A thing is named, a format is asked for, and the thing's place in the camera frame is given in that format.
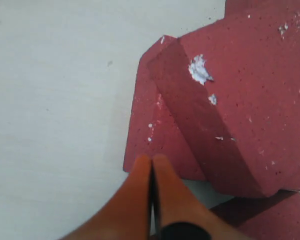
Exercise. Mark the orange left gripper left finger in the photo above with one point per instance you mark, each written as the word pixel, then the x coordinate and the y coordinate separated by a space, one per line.
pixel 127 215

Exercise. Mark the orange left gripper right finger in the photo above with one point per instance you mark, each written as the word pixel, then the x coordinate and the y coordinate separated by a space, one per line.
pixel 180 215

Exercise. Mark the back row left red brick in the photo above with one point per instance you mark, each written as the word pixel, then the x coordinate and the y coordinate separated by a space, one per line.
pixel 240 6

